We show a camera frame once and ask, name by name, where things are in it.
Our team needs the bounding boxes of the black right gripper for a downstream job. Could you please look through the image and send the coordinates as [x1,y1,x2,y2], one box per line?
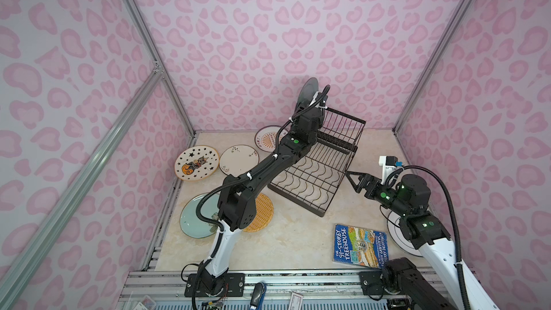
[346,171,412,218]

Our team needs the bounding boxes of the black wire dish rack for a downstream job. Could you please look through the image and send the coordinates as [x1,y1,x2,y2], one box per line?
[268,108,366,218]

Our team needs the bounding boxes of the white plate black rings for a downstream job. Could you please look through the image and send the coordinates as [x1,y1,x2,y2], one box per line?
[386,210,423,258]

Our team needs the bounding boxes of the white plate orange sun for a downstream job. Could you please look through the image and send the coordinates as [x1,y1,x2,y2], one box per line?
[255,126,280,152]

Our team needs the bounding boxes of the large grey-green plate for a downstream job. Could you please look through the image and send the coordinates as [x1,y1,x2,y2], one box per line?
[294,77,319,114]

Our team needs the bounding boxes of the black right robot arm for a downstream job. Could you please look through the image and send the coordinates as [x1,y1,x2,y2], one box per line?
[346,169,498,309]

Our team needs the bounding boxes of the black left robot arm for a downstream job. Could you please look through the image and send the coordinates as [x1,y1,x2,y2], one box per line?
[190,105,325,301]

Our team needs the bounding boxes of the blue treehouse book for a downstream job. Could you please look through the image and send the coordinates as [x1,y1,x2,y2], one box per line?
[332,224,390,268]

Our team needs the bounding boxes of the orange woven plate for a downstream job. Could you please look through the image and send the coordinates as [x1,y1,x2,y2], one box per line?
[244,193,274,233]

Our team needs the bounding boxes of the star pattern cat plate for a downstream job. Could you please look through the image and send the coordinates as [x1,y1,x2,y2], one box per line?
[174,145,220,182]

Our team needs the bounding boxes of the light blue flower plate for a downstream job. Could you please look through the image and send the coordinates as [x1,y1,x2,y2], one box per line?
[179,193,219,239]

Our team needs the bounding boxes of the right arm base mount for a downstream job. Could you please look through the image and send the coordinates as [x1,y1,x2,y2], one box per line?
[358,269,389,299]

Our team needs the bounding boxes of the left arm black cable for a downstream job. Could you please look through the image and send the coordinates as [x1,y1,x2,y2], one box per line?
[189,84,331,310]

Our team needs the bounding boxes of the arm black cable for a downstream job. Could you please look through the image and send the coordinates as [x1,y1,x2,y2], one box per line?
[189,84,331,310]
[385,164,472,310]

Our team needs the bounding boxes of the blue black tool handle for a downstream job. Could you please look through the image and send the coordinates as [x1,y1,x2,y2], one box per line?
[249,282,266,310]

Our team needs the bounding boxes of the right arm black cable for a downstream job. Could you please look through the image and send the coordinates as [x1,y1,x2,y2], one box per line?
[385,164,472,310]

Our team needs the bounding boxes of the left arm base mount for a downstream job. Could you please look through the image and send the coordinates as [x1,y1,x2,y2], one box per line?
[185,272,245,298]

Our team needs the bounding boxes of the aluminium frame rail front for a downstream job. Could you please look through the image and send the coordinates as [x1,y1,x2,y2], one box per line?
[116,267,449,309]

